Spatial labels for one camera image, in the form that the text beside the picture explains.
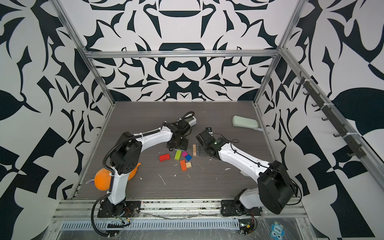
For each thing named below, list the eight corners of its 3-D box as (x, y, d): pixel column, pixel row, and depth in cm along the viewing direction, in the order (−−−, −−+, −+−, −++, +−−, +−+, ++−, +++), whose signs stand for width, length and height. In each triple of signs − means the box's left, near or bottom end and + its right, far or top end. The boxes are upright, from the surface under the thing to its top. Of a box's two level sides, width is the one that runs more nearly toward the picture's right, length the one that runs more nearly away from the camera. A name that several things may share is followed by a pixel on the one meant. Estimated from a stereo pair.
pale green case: (231, 124, 109) (232, 122, 107) (232, 116, 114) (233, 114, 112) (261, 131, 106) (263, 129, 103) (261, 123, 110) (263, 120, 108)
